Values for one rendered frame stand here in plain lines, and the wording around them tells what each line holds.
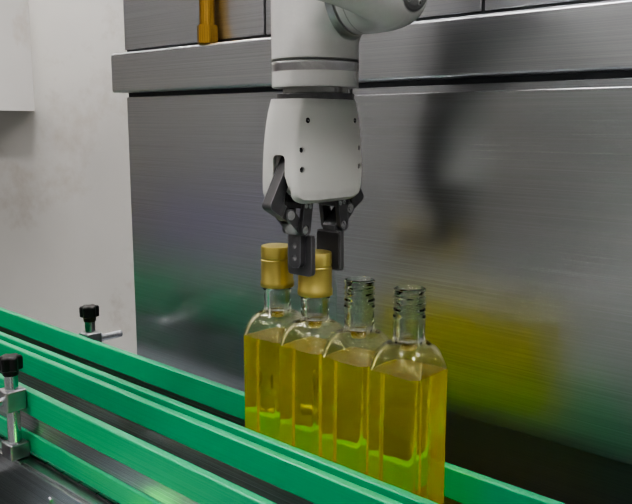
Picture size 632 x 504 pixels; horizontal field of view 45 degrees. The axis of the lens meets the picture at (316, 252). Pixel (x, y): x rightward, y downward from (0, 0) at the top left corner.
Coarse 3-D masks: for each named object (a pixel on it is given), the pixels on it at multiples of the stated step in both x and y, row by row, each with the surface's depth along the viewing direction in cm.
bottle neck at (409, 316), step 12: (396, 288) 69; (408, 288) 71; (420, 288) 70; (396, 300) 69; (408, 300) 69; (420, 300) 69; (396, 312) 70; (408, 312) 69; (420, 312) 69; (396, 324) 70; (408, 324) 69; (420, 324) 69; (396, 336) 70; (408, 336) 69; (420, 336) 69
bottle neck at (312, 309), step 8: (304, 304) 77; (312, 304) 77; (320, 304) 77; (328, 304) 78; (304, 312) 77; (312, 312) 77; (320, 312) 77; (328, 312) 78; (312, 320) 77; (320, 320) 77
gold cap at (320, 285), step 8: (320, 256) 76; (328, 256) 76; (320, 264) 76; (328, 264) 76; (320, 272) 76; (328, 272) 76; (304, 280) 76; (312, 280) 76; (320, 280) 76; (328, 280) 77; (304, 288) 76; (312, 288) 76; (320, 288) 76; (328, 288) 77; (304, 296) 76; (312, 296) 76; (320, 296) 76; (328, 296) 77
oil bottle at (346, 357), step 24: (336, 336) 74; (360, 336) 73; (384, 336) 74; (336, 360) 73; (360, 360) 71; (336, 384) 74; (360, 384) 72; (336, 408) 74; (360, 408) 72; (336, 432) 74; (360, 432) 72; (336, 456) 75; (360, 456) 73
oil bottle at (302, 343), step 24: (288, 336) 77; (312, 336) 76; (288, 360) 78; (312, 360) 75; (288, 384) 78; (312, 384) 76; (288, 408) 79; (312, 408) 76; (288, 432) 79; (312, 432) 77
